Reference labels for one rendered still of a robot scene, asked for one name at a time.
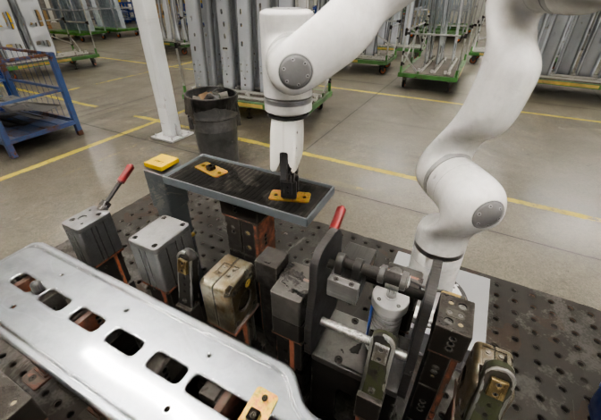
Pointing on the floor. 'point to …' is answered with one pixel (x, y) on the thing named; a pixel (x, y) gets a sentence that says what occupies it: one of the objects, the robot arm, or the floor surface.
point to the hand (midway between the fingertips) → (290, 186)
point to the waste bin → (214, 120)
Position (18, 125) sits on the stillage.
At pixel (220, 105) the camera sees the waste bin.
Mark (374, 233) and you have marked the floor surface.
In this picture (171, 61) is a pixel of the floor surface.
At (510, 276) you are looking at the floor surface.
